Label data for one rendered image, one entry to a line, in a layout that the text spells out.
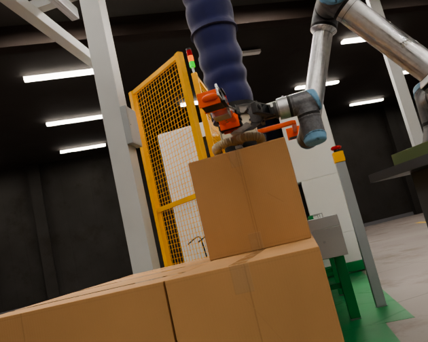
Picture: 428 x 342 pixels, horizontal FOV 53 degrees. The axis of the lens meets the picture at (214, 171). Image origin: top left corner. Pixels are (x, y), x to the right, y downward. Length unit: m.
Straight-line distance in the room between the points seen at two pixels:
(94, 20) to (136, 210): 1.56
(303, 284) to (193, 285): 0.27
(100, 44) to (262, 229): 2.38
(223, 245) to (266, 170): 0.34
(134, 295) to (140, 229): 2.06
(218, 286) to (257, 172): 0.69
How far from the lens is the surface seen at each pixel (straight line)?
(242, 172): 1.69
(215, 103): 1.42
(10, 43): 6.42
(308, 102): 1.75
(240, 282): 1.09
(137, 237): 3.22
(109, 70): 3.52
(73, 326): 1.25
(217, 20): 2.12
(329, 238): 2.31
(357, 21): 1.91
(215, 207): 1.70
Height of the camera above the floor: 0.61
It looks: 9 degrees up
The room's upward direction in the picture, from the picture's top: 13 degrees counter-clockwise
